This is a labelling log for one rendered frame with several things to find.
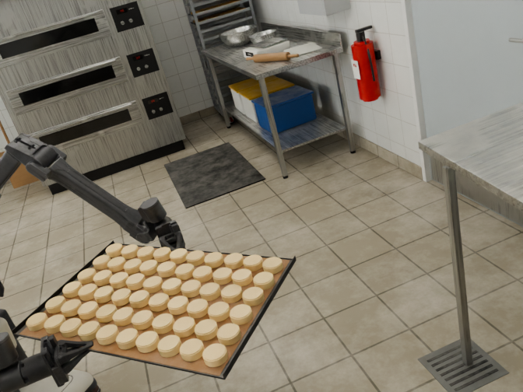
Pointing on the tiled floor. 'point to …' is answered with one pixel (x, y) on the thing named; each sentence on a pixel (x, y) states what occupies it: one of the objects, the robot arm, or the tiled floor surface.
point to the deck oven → (87, 83)
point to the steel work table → (305, 132)
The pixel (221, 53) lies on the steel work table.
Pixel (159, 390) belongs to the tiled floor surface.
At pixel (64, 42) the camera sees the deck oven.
